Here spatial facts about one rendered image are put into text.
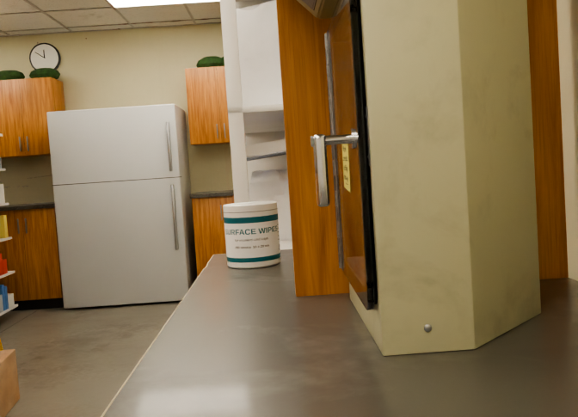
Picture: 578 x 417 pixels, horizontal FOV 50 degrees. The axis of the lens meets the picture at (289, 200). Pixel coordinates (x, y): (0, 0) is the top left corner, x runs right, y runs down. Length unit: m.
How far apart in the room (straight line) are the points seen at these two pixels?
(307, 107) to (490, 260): 0.45
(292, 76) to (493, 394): 0.66
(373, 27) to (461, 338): 0.38
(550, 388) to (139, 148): 5.24
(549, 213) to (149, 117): 4.82
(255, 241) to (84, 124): 4.52
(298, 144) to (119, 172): 4.73
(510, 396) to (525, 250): 0.30
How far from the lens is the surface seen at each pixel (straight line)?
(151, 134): 5.71
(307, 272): 1.11
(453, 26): 0.76
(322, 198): 0.77
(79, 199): 5.87
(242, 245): 1.44
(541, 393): 0.66
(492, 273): 0.81
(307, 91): 1.10
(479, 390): 0.66
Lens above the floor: 1.17
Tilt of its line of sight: 3 degrees down
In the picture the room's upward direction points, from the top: 4 degrees counter-clockwise
